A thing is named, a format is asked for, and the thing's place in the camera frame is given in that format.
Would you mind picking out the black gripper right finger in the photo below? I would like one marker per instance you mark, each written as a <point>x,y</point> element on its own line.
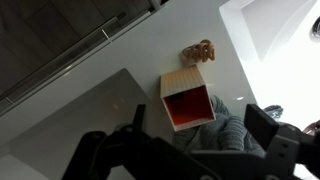
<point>263,128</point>

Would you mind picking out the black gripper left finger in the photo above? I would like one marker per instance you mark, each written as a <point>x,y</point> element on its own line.
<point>113,150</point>

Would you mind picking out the cream box with orange inside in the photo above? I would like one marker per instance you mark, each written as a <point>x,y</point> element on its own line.
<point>181,81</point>

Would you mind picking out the grey knitted cloth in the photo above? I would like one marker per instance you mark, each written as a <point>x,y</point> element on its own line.
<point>230,133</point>

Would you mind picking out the white washbasin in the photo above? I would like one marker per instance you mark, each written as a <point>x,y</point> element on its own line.
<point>83,116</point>
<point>283,66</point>

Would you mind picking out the tan looped knot object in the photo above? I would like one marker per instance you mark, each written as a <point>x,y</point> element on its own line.
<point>200,51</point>

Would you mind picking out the chrome sink drain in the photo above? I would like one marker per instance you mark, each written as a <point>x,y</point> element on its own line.
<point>316,30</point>

